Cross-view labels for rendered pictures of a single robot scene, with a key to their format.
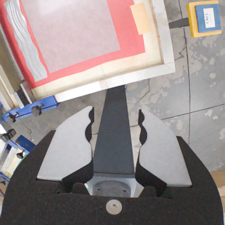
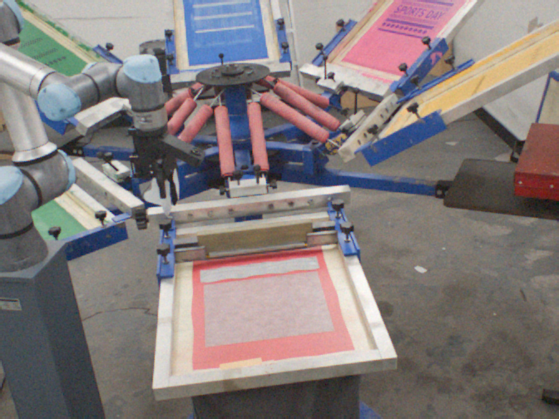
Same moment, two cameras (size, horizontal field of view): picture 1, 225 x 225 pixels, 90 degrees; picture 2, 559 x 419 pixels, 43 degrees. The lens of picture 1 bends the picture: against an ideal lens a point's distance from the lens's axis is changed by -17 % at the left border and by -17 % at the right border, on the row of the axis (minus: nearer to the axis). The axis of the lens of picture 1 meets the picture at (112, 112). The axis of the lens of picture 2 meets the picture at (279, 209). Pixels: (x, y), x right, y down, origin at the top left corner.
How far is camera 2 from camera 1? 164 cm
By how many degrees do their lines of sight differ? 59
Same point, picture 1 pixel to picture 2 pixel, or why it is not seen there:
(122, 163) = (46, 291)
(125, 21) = (240, 352)
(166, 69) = (160, 377)
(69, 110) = not seen: outside the picture
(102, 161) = (61, 274)
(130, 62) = (184, 355)
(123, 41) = (215, 350)
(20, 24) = (279, 268)
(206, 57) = not seen: outside the picture
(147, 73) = (161, 359)
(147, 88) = not seen: outside the picture
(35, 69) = (216, 273)
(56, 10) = (278, 298)
